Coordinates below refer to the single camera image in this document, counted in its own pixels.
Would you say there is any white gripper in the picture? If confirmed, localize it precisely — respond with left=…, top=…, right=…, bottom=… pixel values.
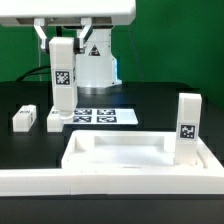
left=0, top=0, right=136, bottom=54

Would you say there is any white desk top tray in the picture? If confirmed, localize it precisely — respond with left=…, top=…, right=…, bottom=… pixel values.
left=61, top=130, right=223, bottom=170

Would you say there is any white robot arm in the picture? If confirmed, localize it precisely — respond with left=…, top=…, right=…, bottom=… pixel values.
left=0, top=0, right=136, bottom=94

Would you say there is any fiducial marker sheet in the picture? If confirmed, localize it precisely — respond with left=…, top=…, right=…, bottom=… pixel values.
left=66, top=108, right=138, bottom=125

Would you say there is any white L-shaped fence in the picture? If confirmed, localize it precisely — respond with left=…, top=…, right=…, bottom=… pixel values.
left=0, top=169, right=224, bottom=197

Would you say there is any grey thin cable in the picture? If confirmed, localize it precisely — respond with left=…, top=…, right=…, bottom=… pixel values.
left=37, top=26, right=43, bottom=82

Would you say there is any black cable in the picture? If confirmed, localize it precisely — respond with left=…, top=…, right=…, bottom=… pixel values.
left=15, top=64, right=52, bottom=82

